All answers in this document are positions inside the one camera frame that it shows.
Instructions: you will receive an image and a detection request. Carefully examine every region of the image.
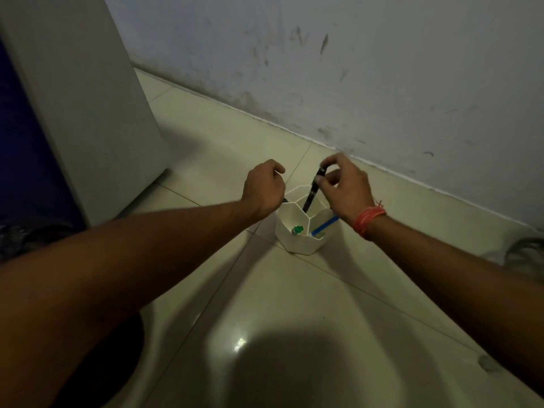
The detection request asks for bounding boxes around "person's left forearm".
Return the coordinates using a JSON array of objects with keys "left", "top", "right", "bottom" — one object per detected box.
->
[{"left": 0, "top": 199, "right": 265, "bottom": 408}]

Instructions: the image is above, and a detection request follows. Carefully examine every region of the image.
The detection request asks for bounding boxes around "blue pen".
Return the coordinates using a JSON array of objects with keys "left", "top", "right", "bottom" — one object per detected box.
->
[{"left": 311, "top": 216, "right": 340, "bottom": 237}]

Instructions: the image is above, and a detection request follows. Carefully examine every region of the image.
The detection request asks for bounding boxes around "person's right hand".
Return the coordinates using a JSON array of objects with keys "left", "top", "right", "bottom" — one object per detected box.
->
[{"left": 318, "top": 153, "right": 380, "bottom": 228}]

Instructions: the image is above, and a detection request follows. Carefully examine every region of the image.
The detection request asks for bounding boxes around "white hexagonal pen holder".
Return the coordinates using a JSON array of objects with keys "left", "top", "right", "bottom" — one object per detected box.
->
[{"left": 275, "top": 185, "right": 341, "bottom": 255}]

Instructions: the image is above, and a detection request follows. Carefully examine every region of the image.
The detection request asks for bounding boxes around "dark patterned cloth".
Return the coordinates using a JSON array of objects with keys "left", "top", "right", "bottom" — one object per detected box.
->
[{"left": 0, "top": 223, "right": 81, "bottom": 264}]

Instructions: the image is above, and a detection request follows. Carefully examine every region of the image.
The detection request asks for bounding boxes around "black pen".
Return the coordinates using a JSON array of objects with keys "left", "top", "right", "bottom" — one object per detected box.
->
[{"left": 303, "top": 166, "right": 327, "bottom": 213}]

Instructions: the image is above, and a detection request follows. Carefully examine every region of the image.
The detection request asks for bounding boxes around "white cabinet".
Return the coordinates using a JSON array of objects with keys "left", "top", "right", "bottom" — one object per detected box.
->
[{"left": 0, "top": 0, "right": 171, "bottom": 228}]

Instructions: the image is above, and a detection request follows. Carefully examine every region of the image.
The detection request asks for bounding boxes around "person's right forearm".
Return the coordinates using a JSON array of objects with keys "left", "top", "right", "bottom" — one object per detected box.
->
[{"left": 365, "top": 213, "right": 544, "bottom": 393}]

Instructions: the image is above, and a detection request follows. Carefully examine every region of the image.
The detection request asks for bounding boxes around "orange thread wristband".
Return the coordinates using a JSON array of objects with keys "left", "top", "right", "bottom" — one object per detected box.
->
[{"left": 354, "top": 201, "right": 387, "bottom": 241}]

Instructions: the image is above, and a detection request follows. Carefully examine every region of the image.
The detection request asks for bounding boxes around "person's left hand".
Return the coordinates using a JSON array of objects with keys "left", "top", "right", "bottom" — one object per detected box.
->
[{"left": 241, "top": 159, "right": 286, "bottom": 222}]

